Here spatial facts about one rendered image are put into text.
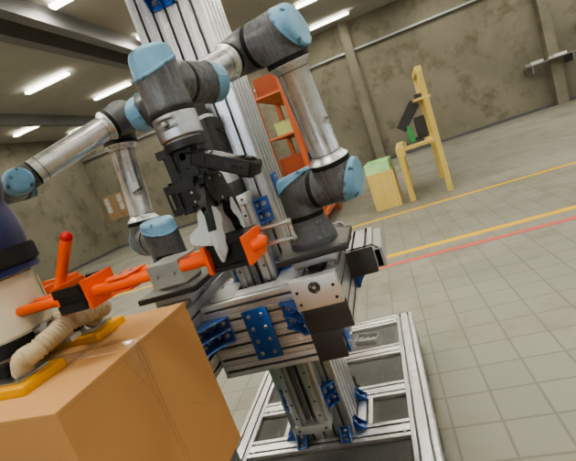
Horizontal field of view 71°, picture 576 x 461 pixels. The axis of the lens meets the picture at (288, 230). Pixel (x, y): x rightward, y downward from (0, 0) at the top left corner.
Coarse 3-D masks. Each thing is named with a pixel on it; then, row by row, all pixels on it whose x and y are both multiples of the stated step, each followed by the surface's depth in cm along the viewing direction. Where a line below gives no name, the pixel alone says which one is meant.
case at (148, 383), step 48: (144, 336) 84; (192, 336) 98; (48, 384) 75; (96, 384) 70; (144, 384) 80; (192, 384) 94; (0, 432) 67; (48, 432) 64; (96, 432) 68; (144, 432) 77; (192, 432) 89
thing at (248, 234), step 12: (252, 228) 69; (228, 240) 66; (240, 240) 65; (204, 252) 67; (216, 252) 68; (228, 252) 68; (240, 252) 67; (252, 252) 66; (264, 252) 71; (216, 264) 69; (228, 264) 68; (240, 264) 67
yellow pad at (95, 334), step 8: (104, 320) 98; (112, 320) 97; (120, 320) 98; (80, 328) 98; (88, 328) 96; (96, 328) 94; (104, 328) 94; (112, 328) 96; (80, 336) 94; (88, 336) 92; (96, 336) 91; (104, 336) 93; (64, 344) 94; (72, 344) 93; (80, 344) 93
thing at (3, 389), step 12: (60, 360) 82; (0, 372) 79; (36, 372) 79; (48, 372) 79; (0, 384) 77; (12, 384) 76; (24, 384) 74; (36, 384) 76; (0, 396) 75; (12, 396) 74
